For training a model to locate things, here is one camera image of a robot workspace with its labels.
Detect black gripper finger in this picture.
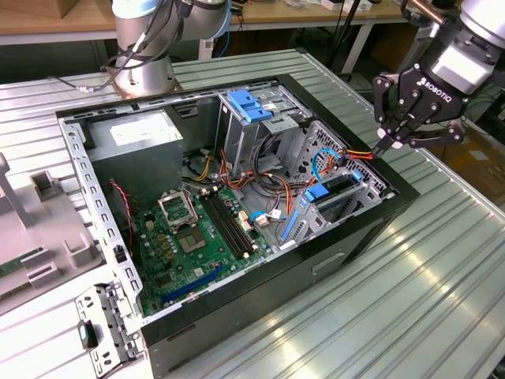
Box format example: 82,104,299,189
373,73,419,159
380,103,466,159

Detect red yellow power wire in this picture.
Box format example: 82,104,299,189
337,144,382,161

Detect hard disk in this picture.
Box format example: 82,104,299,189
279,169,364,245

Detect metal disk bay cage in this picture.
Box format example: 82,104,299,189
275,120,395,252

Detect brown cardboard box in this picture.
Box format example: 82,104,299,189
424,129,505,198

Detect black tripod stand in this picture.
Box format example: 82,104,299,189
325,0,366,74

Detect long wooden desk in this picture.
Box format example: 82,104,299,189
0,0,435,76

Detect blue drive latch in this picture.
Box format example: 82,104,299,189
227,91,273,124

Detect metal optical drive cage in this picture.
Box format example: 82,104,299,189
215,84,312,177

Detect black RAM slot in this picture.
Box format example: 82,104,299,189
199,193,246,261
211,191,256,257

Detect CPU socket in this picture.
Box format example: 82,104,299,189
173,224,210,256

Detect black open PC case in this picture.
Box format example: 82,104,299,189
54,73,421,376

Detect metal socket cover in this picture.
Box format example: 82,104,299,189
156,188,198,231

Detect grey power supply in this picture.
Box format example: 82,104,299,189
84,110,185,206

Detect green motherboard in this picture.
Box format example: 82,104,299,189
132,185,275,317

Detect blue expansion slot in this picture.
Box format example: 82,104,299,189
159,264,226,306

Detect grey parts rack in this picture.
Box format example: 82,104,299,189
0,152,107,316

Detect black blue latch clip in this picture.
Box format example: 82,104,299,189
77,320,99,348

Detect green RAM stick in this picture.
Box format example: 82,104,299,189
0,246,44,278

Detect blue data wire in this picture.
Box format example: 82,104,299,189
310,148,344,182

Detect orange black wire bundle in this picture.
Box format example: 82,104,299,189
219,148,316,222

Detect small blue white wire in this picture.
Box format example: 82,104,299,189
248,208,287,228

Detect yellow black power wires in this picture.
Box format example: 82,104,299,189
183,148,218,185

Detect red black fan wire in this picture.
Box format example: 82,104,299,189
110,180,133,236

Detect arm cable with connector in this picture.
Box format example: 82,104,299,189
47,0,186,95

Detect hinged metal slot bracket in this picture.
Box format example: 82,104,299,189
74,282,147,376

